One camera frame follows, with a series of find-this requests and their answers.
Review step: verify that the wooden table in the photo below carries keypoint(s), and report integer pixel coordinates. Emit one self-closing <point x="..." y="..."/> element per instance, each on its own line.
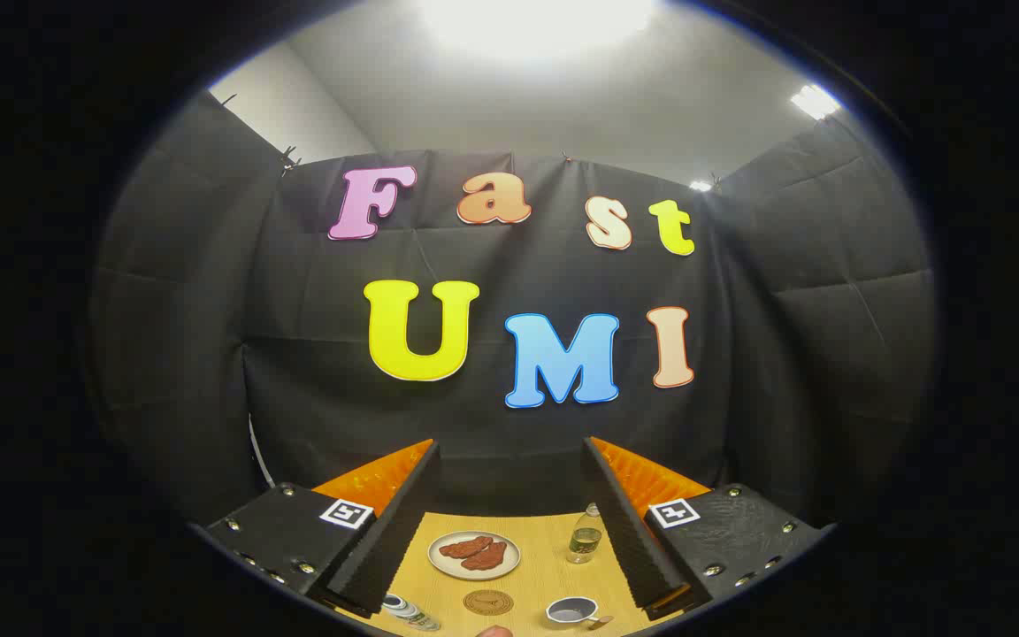
<point x="545" y="575"/>

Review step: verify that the ceiling light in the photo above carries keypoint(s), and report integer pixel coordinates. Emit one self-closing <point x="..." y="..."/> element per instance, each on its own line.
<point x="815" y="102"/>

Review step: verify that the clear water bottle green label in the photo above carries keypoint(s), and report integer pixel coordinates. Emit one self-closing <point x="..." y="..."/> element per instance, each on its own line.
<point x="585" y="540"/>

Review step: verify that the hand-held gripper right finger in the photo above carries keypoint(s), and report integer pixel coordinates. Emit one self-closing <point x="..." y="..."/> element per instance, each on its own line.
<point x="624" y="522"/>

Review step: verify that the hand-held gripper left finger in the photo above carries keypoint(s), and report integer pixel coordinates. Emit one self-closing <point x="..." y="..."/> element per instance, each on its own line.
<point x="399" y="522"/>

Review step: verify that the round cork coaster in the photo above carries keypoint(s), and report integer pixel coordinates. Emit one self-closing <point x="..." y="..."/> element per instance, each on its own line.
<point x="488" y="602"/>

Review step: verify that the red meat slice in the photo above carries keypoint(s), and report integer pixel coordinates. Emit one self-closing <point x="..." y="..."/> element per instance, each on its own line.
<point x="467" y="547"/>
<point x="487" y="557"/>

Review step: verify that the white round plate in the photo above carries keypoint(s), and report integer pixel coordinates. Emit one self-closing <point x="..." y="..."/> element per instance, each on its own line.
<point x="448" y="564"/>

